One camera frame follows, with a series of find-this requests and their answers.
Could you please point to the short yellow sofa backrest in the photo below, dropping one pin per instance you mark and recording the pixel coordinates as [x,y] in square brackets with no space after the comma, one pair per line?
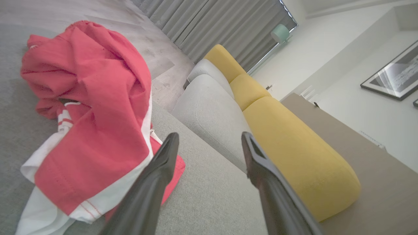
[248,91]

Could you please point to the grey pleated curtain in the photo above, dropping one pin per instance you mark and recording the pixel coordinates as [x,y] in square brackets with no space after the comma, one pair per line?
[222,26]

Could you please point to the white upright slats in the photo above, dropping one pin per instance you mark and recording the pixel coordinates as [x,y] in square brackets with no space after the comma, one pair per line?
[308,93]

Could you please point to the small grey sofa seat cushion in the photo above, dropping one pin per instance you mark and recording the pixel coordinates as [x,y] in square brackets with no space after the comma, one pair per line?
[209,70]

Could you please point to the small black framed picture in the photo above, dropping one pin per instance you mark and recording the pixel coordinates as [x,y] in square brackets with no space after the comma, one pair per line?
[395,73]

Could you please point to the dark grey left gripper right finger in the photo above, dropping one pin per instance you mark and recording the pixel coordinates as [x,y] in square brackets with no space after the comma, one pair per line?
[277,195]

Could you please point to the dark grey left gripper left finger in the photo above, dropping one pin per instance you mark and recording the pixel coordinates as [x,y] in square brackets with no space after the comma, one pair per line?
[143,195]

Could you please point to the taupe low partition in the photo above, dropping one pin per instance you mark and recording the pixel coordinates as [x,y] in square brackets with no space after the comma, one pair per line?
[375,182]

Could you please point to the white flat device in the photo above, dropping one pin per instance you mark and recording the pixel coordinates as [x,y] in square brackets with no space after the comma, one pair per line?
[372,139]

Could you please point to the mint shade floor lamp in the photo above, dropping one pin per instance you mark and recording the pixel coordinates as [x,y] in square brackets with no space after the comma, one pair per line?
[280,33]

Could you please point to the red and white garment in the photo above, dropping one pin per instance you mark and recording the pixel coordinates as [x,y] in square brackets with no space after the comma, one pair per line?
[98,114]

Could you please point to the yellow sofa end backrest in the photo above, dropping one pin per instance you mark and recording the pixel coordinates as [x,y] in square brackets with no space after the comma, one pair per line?
[222,60]

